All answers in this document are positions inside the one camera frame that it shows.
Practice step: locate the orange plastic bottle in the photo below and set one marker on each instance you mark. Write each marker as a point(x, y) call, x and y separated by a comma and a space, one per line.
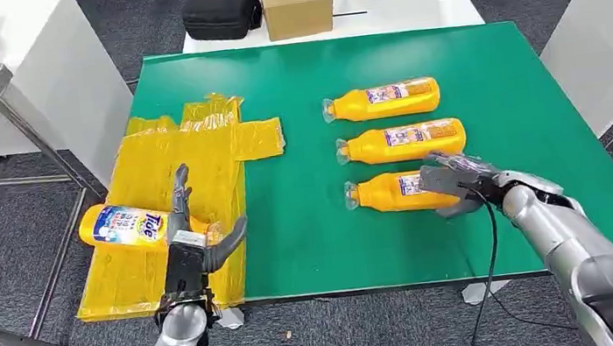
point(114, 224)
point(379, 195)
point(374, 150)
point(357, 108)

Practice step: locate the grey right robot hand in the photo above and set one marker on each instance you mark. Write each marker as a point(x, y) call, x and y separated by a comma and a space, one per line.
point(444, 178)

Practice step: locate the yellow plastic sheet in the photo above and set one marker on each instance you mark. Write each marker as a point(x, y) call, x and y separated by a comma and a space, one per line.
point(164, 154)

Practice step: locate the black pen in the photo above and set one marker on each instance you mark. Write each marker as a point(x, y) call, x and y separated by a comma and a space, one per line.
point(348, 14)

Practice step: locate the black zip case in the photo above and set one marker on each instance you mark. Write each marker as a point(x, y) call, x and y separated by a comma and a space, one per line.
point(219, 7)

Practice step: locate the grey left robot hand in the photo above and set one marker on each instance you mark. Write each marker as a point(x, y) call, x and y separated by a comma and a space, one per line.
point(184, 198)

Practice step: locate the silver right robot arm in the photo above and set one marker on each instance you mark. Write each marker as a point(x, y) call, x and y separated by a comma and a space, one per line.
point(572, 244)

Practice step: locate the brown cardboard box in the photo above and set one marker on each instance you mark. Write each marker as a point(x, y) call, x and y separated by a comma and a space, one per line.
point(295, 9)

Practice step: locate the white table foot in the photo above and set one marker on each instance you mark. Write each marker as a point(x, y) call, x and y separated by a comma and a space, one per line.
point(485, 292)
point(231, 318)

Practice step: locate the green table mat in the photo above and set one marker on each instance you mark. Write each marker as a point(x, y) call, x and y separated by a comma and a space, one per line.
point(322, 251)

